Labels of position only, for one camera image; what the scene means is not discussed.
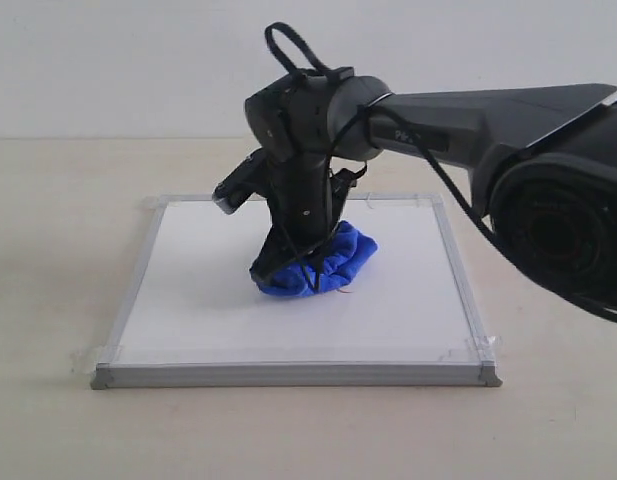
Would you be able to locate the clear tape near left corner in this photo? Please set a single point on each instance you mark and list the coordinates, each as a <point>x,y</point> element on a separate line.
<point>90,359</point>

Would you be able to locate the clear tape far left corner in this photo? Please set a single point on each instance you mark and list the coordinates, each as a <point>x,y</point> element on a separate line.
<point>156,202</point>

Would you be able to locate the clear tape far right corner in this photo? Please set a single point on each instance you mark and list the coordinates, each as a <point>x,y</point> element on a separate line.
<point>416,200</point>

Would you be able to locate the clear tape corner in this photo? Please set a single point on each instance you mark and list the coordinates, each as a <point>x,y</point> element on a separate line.
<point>416,200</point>
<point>90,359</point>
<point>156,202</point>
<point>480,349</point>

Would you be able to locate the blue cloth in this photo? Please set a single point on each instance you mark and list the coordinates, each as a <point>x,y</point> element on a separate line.
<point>346,255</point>

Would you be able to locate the white board with grey frame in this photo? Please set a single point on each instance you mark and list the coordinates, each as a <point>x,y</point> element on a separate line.
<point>191,317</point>

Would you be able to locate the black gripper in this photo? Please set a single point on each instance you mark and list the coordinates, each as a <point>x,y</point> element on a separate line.
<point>306,201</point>

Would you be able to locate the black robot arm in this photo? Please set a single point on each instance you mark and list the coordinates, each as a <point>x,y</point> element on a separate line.
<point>534,169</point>

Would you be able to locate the clear tape near right corner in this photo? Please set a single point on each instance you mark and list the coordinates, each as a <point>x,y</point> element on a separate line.
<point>480,349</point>

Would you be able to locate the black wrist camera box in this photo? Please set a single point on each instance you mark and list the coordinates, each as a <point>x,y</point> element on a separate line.
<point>248,178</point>

